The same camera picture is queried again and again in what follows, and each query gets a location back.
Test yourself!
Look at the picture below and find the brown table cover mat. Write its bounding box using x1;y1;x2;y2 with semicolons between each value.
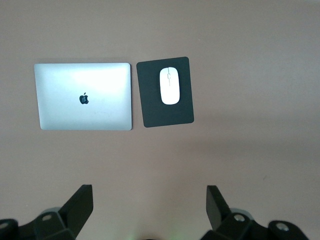
0;0;320;240

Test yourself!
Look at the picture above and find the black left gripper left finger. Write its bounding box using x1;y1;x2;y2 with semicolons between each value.
33;184;94;240

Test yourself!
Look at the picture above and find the black mouse pad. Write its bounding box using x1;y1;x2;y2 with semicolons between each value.
135;56;196;129

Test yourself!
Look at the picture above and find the white computer mouse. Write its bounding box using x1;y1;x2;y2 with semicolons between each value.
159;66;181;106

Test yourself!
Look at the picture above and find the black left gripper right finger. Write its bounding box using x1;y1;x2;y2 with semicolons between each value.
202;184;269;240

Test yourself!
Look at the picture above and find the silver closed laptop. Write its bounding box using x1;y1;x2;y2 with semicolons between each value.
33;62;133;132

